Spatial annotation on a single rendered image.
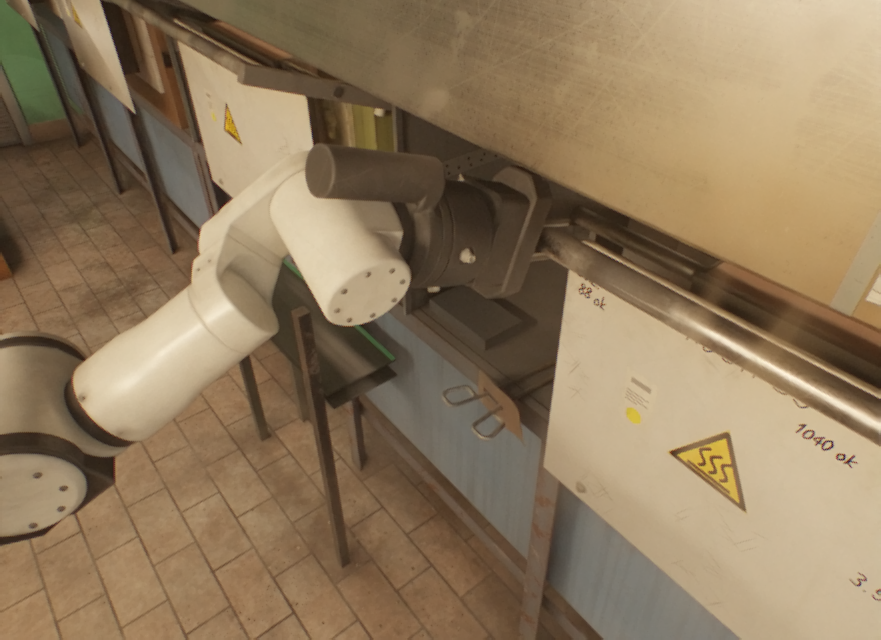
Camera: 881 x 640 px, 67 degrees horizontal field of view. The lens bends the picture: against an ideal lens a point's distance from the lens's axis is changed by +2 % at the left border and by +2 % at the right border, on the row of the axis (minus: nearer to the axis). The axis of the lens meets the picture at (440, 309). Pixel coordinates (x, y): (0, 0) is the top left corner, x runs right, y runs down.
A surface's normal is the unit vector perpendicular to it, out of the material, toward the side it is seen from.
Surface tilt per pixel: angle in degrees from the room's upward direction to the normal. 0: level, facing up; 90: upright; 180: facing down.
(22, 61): 90
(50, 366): 32
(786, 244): 80
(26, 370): 19
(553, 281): 0
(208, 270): 38
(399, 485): 0
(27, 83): 90
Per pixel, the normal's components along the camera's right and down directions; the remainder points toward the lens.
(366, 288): 0.49, 0.73
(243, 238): 0.91, 0.10
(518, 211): 0.62, 0.47
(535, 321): -0.01, -0.79
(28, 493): 0.37, 0.62
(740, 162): -0.77, 0.23
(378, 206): 0.46, -0.67
